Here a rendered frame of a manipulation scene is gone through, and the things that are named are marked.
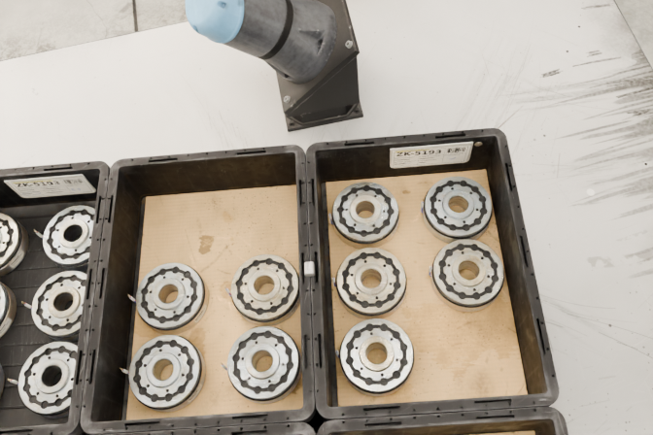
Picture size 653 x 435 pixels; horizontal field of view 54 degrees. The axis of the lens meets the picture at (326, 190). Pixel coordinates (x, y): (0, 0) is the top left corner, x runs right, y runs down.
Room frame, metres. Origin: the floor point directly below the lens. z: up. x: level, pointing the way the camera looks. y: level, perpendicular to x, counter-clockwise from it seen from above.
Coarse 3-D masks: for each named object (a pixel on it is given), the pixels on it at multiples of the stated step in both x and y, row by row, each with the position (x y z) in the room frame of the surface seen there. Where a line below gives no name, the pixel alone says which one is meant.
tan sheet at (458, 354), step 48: (336, 192) 0.48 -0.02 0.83; (336, 240) 0.39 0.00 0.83; (432, 240) 0.37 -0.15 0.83; (480, 240) 0.35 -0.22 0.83; (432, 288) 0.29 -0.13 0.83; (336, 336) 0.24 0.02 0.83; (432, 336) 0.22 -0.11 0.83; (480, 336) 0.21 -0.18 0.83; (432, 384) 0.15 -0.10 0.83; (480, 384) 0.14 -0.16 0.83
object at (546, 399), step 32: (512, 192) 0.38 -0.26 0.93; (320, 256) 0.33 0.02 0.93; (320, 288) 0.29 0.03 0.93; (320, 320) 0.24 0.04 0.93; (544, 320) 0.19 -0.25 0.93; (320, 352) 0.20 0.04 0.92; (544, 352) 0.15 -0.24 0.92; (320, 384) 0.16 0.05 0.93; (352, 416) 0.12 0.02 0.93; (384, 416) 0.11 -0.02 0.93
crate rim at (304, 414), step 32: (128, 160) 0.54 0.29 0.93; (160, 160) 0.54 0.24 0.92; (192, 160) 0.52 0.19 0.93; (96, 288) 0.34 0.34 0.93; (96, 320) 0.30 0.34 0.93; (96, 352) 0.25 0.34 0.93; (96, 384) 0.21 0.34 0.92; (192, 416) 0.15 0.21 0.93; (224, 416) 0.14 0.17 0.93; (256, 416) 0.14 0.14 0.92; (288, 416) 0.13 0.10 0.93
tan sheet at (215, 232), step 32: (224, 192) 0.51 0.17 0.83; (256, 192) 0.50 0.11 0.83; (288, 192) 0.49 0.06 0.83; (160, 224) 0.47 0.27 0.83; (192, 224) 0.46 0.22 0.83; (224, 224) 0.45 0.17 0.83; (256, 224) 0.44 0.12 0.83; (288, 224) 0.43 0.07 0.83; (160, 256) 0.42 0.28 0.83; (192, 256) 0.41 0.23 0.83; (224, 256) 0.40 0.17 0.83; (288, 256) 0.38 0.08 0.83; (224, 288) 0.35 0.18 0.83; (224, 320) 0.30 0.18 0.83; (288, 320) 0.28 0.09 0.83; (224, 352) 0.25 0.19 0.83; (224, 384) 0.20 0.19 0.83; (128, 416) 0.18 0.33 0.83; (160, 416) 0.18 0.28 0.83
